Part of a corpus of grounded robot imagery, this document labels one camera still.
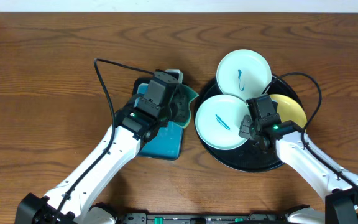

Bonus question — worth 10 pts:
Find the green scrubbing sponge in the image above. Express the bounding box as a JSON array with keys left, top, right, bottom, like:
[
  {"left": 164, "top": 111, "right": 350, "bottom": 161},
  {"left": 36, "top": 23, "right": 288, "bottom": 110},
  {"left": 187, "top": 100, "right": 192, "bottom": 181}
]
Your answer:
[{"left": 169, "top": 83, "right": 199, "bottom": 129}]

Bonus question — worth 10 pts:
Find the white plate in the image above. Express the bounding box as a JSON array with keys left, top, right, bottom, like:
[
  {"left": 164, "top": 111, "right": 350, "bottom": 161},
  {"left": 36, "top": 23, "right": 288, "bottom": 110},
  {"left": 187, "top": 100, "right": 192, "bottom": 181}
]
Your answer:
[
  {"left": 195, "top": 95, "right": 249, "bottom": 151},
  {"left": 216, "top": 49, "right": 272, "bottom": 101}
]

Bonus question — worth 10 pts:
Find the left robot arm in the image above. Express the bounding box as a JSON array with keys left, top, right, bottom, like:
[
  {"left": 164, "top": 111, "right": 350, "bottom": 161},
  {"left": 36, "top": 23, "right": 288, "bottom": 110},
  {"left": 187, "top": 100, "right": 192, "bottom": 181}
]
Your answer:
[{"left": 15, "top": 69, "right": 194, "bottom": 223}]

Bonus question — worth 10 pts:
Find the black round serving tray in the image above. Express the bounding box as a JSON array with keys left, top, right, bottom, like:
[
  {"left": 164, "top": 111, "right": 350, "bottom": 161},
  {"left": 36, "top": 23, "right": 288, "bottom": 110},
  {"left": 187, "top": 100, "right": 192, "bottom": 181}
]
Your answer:
[{"left": 200, "top": 80, "right": 302, "bottom": 172}]

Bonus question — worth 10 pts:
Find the black rectangular water tray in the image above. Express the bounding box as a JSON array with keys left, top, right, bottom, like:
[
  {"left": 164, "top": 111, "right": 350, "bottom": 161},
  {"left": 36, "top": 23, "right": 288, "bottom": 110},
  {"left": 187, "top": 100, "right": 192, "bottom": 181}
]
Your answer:
[{"left": 132, "top": 78, "right": 183, "bottom": 161}]

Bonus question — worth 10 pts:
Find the yellow plate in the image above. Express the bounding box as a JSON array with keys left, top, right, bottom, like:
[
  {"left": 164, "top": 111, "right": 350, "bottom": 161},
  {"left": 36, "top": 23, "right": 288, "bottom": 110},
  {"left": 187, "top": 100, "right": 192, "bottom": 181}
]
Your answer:
[{"left": 270, "top": 94, "right": 307, "bottom": 128}]

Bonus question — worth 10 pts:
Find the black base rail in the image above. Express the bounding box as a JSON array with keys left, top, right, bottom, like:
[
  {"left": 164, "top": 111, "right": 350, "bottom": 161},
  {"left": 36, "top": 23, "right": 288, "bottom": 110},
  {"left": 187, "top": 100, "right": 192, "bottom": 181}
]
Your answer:
[{"left": 116, "top": 213, "right": 288, "bottom": 224}]

